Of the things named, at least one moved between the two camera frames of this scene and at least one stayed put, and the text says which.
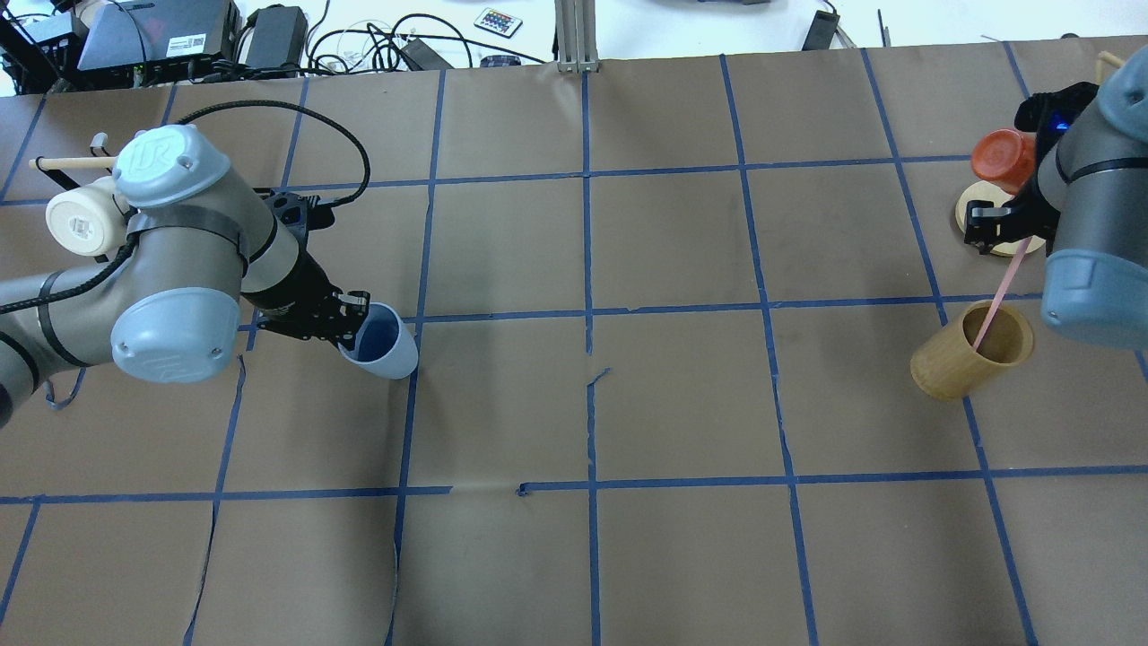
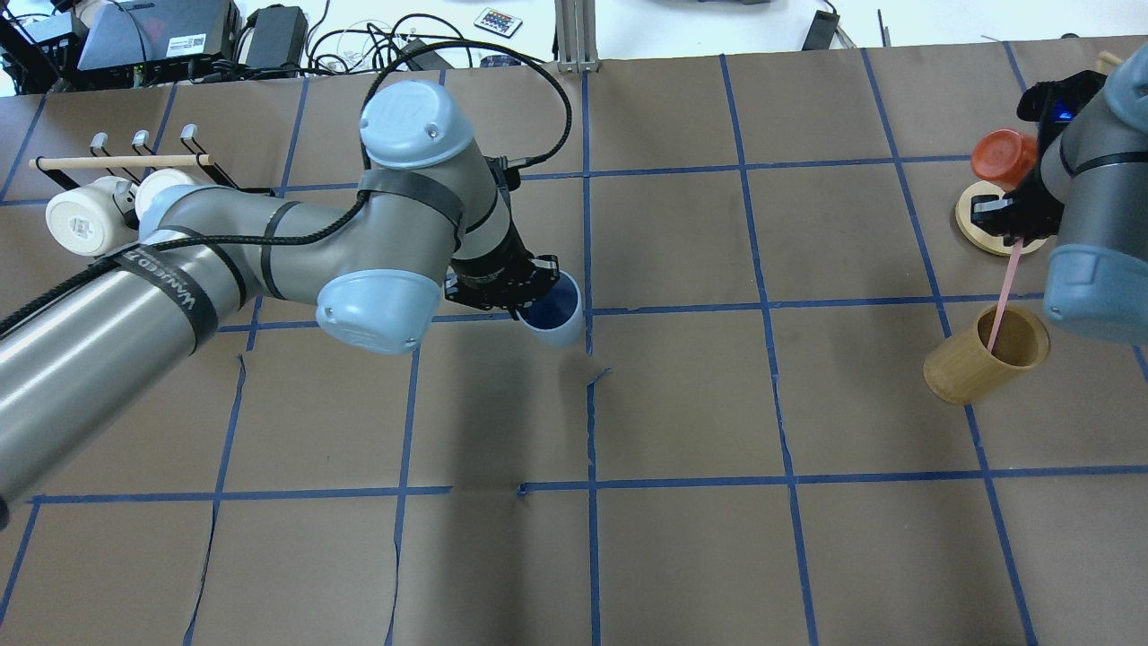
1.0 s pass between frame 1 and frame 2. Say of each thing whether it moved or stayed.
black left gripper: moved
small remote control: stayed
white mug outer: stayed
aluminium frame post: stayed
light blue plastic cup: moved
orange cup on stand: stayed
